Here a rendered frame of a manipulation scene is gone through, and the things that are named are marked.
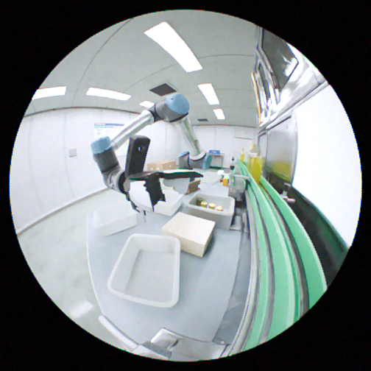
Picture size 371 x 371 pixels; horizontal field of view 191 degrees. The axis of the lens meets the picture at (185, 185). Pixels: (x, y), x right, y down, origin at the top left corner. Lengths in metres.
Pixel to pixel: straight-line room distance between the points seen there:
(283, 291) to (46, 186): 3.66
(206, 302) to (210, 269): 0.11
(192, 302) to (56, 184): 3.50
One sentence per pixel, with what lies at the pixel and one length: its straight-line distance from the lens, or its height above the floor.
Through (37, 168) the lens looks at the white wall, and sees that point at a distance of 3.60.
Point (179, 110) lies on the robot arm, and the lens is 0.51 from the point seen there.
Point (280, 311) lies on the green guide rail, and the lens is 0.17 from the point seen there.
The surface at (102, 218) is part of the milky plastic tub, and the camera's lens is 0.65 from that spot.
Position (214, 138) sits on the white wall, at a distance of 6.70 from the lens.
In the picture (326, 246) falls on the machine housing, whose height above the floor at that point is 0.93.
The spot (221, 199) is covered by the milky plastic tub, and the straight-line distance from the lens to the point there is 0.60.
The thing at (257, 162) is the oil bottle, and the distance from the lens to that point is 0.63.
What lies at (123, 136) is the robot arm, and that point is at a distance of 0.51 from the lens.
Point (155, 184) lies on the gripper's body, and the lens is 0.24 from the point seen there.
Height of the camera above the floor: 1.08
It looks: 20 degrees down
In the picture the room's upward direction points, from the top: straight up
